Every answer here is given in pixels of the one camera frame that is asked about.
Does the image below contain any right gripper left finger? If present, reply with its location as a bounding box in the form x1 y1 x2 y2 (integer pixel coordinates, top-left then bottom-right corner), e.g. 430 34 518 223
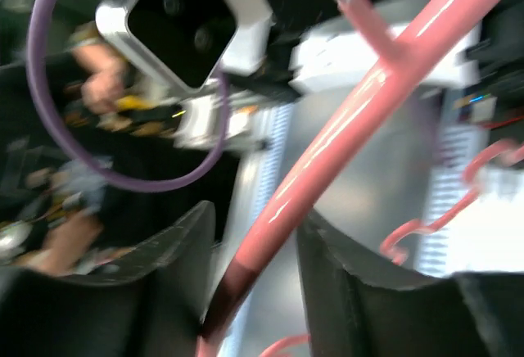
1 201 215 357

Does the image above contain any person's hand in background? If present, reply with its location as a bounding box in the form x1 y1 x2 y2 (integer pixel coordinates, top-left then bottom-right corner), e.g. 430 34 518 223
73 43 127 114

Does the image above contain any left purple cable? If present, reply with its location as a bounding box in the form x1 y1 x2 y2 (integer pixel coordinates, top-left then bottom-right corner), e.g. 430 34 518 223
25 0 230 193

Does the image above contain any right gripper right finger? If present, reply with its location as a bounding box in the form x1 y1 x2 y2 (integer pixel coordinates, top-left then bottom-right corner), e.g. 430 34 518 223
296 211 523 357

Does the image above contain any pink hanger with green trousers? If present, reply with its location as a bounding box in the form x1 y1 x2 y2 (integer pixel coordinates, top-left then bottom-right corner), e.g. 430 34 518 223
198 0 499 356

